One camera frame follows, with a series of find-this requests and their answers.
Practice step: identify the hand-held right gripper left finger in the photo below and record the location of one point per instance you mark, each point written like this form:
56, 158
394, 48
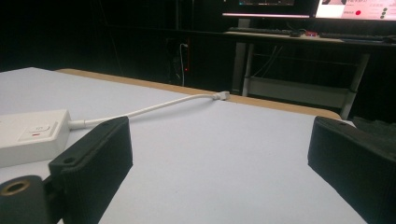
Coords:
93, 168

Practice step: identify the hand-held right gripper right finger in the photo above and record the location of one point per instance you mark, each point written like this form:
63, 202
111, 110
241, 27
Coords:
355, 165

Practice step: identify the dark cloth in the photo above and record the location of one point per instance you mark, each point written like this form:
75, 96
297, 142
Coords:
376, 129

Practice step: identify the white power strip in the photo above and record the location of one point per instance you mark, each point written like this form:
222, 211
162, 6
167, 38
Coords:
28, 137

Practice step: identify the white table mat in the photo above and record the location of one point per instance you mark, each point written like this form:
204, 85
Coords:
199, 149

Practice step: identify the computer monitor with pink screen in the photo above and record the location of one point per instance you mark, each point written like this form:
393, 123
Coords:
358, 9

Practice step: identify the black keyboard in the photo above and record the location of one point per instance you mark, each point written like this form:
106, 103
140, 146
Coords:
261, 30

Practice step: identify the metal frame desk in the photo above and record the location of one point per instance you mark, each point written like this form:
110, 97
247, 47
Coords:
299, 84

